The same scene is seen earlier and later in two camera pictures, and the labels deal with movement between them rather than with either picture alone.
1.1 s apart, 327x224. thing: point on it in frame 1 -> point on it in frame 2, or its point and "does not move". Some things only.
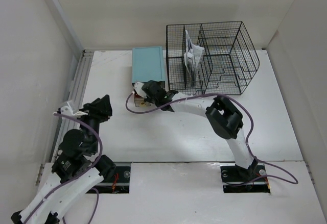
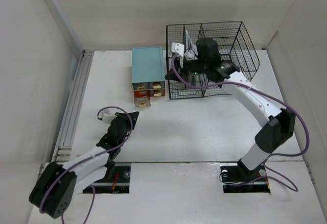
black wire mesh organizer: x=214 y=58 does not move
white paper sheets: x=192 y=55 does not move
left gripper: x=104 y=104 -> x=125 y=117
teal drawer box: x=147 y=65 does not move
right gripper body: x=152 y=100 -> x=197 y=67
